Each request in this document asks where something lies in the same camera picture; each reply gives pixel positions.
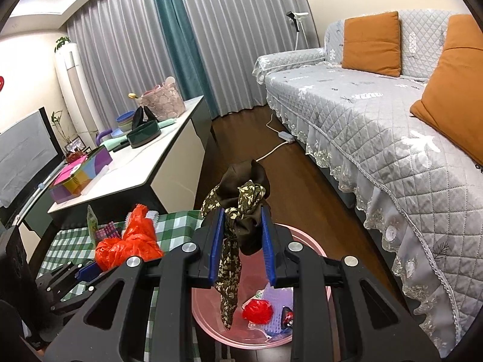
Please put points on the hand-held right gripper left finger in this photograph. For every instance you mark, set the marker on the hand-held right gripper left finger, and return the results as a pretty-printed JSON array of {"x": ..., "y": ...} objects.
[{"x": 217, "y": 249}]

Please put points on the brown floral cloth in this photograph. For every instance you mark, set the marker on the brown floral cloth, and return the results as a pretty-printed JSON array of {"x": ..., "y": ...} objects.
[{"x": 245, "y": 181}]

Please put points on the mint green cloth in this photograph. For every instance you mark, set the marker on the mint green cloth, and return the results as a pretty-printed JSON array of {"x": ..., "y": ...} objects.
[{"x": 168, "y": 122}]

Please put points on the pink woven basket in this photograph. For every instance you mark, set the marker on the pink woven basket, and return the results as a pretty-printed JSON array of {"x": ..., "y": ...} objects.
[{"x": 162, "y": 100}]

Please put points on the green potted plant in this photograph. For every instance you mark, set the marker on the green potted plant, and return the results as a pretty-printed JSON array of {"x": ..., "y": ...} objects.
[{"x": 62, "y": 42}]

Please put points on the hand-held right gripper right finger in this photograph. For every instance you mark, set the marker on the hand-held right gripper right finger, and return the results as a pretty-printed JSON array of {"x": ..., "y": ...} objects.
[{"x": 268, "y": 249}]

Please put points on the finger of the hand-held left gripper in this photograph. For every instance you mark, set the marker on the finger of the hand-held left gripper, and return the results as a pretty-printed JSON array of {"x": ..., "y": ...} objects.
[
  {"x": 56, "y": 271},
  {"x": 88, "y": 271}
]

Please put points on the pink plastic bin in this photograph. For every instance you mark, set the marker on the pink plastic bin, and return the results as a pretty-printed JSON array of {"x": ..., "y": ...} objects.
[{"x": 249, "y": 271}]

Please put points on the photo frame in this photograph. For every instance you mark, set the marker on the photo frame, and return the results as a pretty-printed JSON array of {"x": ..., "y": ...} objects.
[{"x": 73, "y": 144}]

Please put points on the green packet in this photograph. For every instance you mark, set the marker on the green packet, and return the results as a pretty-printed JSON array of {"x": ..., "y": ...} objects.
[{"x": 91, "y": 222}]

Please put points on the bamboo plant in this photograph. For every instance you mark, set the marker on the bamboo plant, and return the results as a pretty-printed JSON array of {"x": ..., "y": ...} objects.
[{"x": 58, "y": 118}]

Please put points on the black television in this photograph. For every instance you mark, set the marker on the black television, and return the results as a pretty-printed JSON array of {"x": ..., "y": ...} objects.
[{"x": 22, "y": 158}]

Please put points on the dark green oval container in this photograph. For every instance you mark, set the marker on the dark green oval container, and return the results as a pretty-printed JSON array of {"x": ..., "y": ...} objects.
[{"x": 143, "y": 134}]

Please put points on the square orange cushion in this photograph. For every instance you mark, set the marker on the square orange cushion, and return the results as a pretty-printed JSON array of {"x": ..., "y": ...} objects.
[{"x": 371, "y": 43}]

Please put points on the white power strip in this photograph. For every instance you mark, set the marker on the white power strip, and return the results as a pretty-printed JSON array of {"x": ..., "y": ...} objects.
[{"x": 285, "y": 137}]

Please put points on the white floor lamp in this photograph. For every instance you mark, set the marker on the white floor lamp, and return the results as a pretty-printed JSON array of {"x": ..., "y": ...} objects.
[{"x": 300, "y": 15}]

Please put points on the grey quilted sofa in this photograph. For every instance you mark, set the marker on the grey quilted sofa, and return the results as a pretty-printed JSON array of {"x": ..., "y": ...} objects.
[{"x": 358, "y": 120}]

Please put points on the red round ornament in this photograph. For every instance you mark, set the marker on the red round ornament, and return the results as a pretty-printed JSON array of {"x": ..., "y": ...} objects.
[{"x": 75, "y": 156}]

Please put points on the white standing air conditioner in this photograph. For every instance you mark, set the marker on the white standing air conditioner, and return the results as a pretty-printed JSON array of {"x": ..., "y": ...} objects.
[{"x": 73, "y": 83}]

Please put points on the red black toy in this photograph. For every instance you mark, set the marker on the red black toy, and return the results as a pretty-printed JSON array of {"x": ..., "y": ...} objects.
[{"x": 288, "y": 316}]

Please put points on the stack of pastel bowls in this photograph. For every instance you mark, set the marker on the stack of pastel bowls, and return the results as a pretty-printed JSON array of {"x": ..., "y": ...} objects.
[{"x": 124, "y": 120}]

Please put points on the orange plastic bag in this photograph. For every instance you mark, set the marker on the orange plastic bag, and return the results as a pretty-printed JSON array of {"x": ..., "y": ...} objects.
[{"x": 136, "y": 237}]

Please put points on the teal curtain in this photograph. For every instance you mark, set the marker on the teal curtain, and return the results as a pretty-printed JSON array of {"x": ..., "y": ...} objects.
[{"x": 177, "y": 37}]

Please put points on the red mesh ball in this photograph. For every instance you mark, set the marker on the red mesh ball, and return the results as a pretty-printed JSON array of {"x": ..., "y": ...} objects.
[{"x": 256, "y": 311}]

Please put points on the large orange cushion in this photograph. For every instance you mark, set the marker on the large orange cushion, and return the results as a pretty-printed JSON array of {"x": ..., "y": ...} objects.
[{"x": 452, "y": 94}]

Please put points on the white long table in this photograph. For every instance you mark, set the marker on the white long table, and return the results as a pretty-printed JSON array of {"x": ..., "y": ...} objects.
[{"x": 169, "y": 147}]

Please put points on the multicoloured box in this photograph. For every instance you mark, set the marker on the multicoloured box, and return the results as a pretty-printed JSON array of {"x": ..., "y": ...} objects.
[{"x": 83, "y": 175}]

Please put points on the grey curtain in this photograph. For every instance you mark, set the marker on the grey curtain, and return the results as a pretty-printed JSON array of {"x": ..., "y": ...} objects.
[{"x": 241, "y": 26}]

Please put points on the green checked tablecloth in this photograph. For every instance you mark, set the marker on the green checked tablecloth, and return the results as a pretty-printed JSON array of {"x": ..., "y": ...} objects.
[{"x": 173, "y": 226}]

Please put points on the white towel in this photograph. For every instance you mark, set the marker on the white towel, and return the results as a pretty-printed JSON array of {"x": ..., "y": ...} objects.
[{"x": 151, "y": 215}]

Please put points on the purple bristle mat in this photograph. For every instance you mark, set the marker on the purple bristle mat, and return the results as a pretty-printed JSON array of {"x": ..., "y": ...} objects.
[{"x": 279, "y": 298}]

